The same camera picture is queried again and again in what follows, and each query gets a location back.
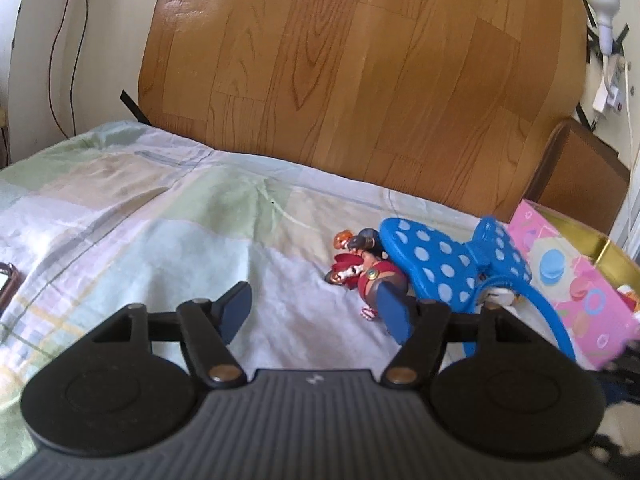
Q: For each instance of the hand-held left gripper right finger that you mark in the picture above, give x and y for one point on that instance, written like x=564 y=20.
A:
x=392 y=312

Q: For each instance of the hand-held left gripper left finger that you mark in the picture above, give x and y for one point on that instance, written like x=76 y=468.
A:
x=234 y=312

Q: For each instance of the red coat toy figurine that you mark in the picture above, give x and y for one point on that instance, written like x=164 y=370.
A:
x=372 y=272

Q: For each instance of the blue polka dot headband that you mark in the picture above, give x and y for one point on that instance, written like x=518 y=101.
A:
x=430 y=255

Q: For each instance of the orange hair toy figurine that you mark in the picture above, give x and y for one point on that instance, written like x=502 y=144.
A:
x=344 y=240

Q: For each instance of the pink macaron print tin box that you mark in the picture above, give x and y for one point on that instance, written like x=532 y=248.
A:
x=575 y=280

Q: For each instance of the pastel checked bedsheet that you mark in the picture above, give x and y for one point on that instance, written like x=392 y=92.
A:
x=150 y=220

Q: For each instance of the dark brown flat object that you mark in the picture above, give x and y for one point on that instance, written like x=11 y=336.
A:
x=7 y=290

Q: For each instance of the black tape strip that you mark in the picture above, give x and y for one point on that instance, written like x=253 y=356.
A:
x=584 y=116
x=135 y=107

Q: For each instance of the small orange white toy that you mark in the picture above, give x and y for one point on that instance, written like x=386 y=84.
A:
x=629 y=297

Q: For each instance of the dark blue cloth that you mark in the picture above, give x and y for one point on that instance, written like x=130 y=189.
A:
x=617 y=390

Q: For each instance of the wooden grain headboard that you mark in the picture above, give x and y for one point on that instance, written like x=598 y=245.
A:
x=350 y=70

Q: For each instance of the white plug adapter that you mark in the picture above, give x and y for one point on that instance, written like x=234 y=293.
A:
x=606 y=100

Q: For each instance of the white power strip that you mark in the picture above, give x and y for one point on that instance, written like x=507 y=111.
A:
x=620 y=72

